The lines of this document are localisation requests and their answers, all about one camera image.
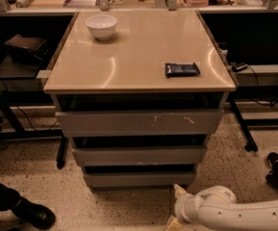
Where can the black desk leg right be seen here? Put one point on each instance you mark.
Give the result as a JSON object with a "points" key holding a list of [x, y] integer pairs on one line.
{"points": [[250, 143]]}

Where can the grey top drawer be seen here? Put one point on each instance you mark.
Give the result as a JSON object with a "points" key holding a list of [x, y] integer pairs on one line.
{"points": [[138, 123]]}

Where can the dark box on shelf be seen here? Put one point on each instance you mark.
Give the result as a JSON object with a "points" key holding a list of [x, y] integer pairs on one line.
{"points": [[26, 50]]}

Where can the black leather shoe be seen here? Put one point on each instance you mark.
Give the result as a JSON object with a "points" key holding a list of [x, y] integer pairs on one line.
{"points": [[39, 216]]}

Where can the black desk leg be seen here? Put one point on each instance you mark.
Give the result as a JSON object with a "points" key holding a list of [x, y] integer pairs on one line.
{"points": [[61, 153], [250, 143]]}

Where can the white ceramic bowl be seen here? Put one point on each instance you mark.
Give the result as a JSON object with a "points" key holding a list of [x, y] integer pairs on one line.
{"points": [[101, 26]]}

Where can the grey middle drawer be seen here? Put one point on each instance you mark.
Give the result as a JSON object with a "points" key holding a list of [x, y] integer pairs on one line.
{"points": [[140, 156]]}

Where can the black desk leg left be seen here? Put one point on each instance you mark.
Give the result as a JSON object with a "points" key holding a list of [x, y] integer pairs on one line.
{"points": [[61, 153]]}

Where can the grey drawer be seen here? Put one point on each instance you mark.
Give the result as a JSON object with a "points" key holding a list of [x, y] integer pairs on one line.
{"points": [[140, 156], [138, 123], [137, 180]]}

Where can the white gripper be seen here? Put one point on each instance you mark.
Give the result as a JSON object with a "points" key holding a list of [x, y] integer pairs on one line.
{"points": [[182, 204]]}

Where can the grey bottom drawer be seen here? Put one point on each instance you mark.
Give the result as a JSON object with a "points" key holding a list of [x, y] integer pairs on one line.
{"points": [[137, 180]]}

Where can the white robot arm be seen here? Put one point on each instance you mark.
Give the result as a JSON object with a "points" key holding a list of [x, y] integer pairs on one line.
{"points": [[217, 208]]}

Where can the grey drawer cabinet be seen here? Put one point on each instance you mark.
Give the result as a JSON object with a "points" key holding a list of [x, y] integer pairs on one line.
{"points": [[126, 73]]}

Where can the dark blue snack packet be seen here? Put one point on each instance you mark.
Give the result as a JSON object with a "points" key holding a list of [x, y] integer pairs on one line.
{"points": [[181, 70]]}

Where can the small black device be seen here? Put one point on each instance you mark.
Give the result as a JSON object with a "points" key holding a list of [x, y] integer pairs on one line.
{"points": [[238, 67]]}

